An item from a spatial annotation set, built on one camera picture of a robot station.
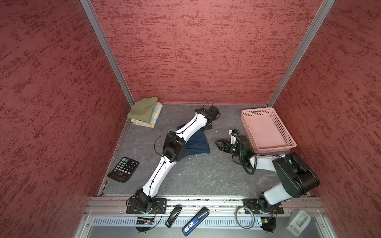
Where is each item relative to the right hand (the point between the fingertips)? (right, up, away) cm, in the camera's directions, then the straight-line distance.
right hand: (218, 145), depth 92 cm
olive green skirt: (-56, +24, +21) cm, 64 cm away
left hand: (-11, +10, +6) cm, 16 cm away
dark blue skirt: (-13, +1, 0) cm, 13 cm away
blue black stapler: (-14, -30, -25) cm, 42 cm away
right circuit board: (+22, -35, -21) cm, 46 cm away
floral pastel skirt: (-45, +21, +19) cm, 53 cm away
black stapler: (-25, -29, -24) cm, 45 cm away
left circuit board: (-41, -35, -19) cm, 57 cm away
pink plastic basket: (+37, +8, +12) cm, 39 cm away
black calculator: (-57, -13, -7) cm, 59 cm away
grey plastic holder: (+34, -32, -24) cm, 52 cm away
